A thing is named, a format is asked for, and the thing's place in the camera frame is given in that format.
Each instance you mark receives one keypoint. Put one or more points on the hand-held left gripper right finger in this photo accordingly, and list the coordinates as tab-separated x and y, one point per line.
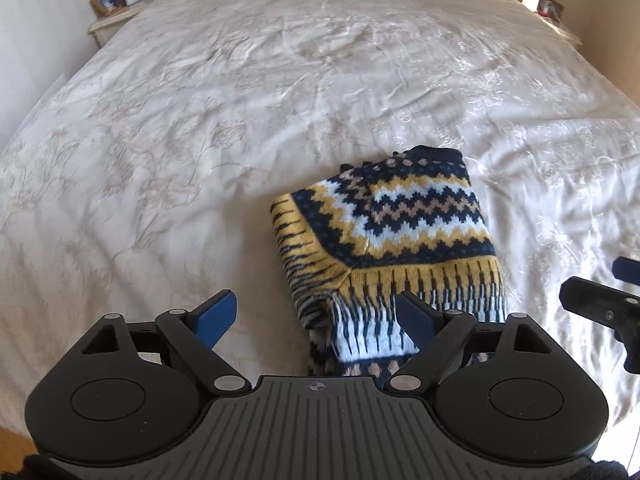
415	317

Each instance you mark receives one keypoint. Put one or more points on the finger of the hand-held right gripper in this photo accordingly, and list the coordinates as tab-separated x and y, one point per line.
595	300
629	268

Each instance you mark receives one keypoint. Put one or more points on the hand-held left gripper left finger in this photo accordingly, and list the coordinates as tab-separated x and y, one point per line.
216	317

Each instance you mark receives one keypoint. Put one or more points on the zigzag patterned knit sweater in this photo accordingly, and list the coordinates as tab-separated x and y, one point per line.
415	210

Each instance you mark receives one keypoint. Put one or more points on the white embroidered bedspread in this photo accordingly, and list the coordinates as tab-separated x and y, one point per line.
250	85

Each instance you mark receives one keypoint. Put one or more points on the cream nightstand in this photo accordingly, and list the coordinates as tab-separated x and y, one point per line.
565	32
112	22

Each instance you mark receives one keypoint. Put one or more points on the dark photo frame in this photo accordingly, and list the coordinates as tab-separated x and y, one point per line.
550	6

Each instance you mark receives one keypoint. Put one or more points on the wooden photo frame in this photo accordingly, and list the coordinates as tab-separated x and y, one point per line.
107	1

